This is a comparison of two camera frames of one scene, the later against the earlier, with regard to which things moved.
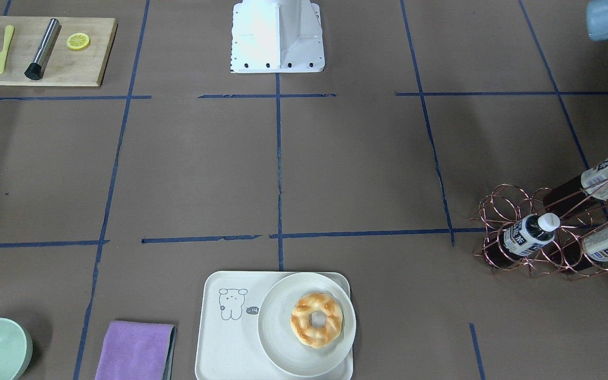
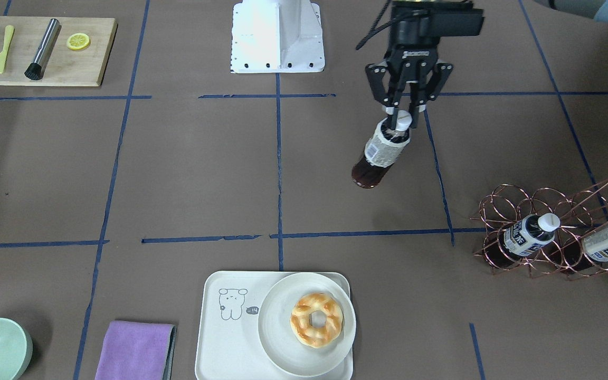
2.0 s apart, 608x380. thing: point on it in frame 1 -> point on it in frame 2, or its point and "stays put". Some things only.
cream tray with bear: (228, 344) stays put
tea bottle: (594, 184) -> (382, 148)
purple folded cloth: (135, 350) stays put
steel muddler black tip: (45, 50) stays put
